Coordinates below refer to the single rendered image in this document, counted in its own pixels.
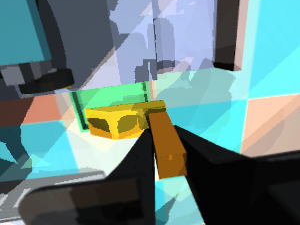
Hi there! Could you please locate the yellow chock with orange handle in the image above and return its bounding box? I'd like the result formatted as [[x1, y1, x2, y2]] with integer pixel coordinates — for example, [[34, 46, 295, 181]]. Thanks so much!
[[84, 100, 187, 180]]

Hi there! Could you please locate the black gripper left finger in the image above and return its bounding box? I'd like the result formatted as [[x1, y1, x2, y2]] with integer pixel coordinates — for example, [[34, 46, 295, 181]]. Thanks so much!
[[18, 128, 156, 225]]

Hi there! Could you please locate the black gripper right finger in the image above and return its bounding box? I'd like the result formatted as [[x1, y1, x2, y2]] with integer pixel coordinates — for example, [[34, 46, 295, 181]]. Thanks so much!
[[173, 125, 300, 225]]

